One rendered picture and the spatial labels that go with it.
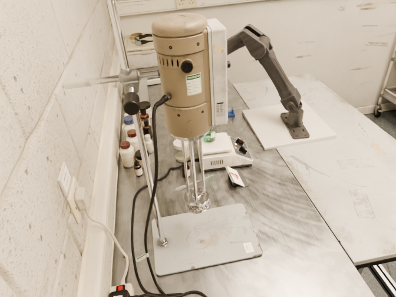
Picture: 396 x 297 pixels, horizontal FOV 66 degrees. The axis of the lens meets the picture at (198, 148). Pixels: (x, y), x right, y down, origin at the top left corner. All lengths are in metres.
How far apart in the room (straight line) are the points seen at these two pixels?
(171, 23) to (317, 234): 0.71
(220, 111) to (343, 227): 0.57
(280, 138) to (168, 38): 0.86
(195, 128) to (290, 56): 2.27
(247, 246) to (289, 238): 0.13
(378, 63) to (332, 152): 2.12
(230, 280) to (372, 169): 0.68
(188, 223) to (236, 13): 1.90
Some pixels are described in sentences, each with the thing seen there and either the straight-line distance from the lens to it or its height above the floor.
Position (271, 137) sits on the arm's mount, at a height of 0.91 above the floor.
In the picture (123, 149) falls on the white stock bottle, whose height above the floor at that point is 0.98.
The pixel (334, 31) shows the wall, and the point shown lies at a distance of 2.96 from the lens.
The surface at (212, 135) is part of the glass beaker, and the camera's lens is 1.13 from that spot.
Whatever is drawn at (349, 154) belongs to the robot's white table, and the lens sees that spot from 1.31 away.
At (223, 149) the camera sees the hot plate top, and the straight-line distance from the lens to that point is 1.11.
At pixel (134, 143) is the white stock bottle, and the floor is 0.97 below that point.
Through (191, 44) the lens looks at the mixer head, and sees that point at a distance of 0.55.
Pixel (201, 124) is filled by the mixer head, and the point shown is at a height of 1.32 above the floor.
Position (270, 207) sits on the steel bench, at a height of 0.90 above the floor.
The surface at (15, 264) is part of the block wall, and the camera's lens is 0.54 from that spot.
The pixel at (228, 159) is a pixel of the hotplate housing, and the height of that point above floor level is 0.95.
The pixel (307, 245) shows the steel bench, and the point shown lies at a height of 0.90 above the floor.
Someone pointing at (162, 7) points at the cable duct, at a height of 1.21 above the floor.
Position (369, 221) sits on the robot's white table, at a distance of 1.06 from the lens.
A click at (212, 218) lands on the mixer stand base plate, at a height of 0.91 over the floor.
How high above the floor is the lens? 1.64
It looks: 36 degrees down
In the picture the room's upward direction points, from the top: 5 degrees counter-clockwise
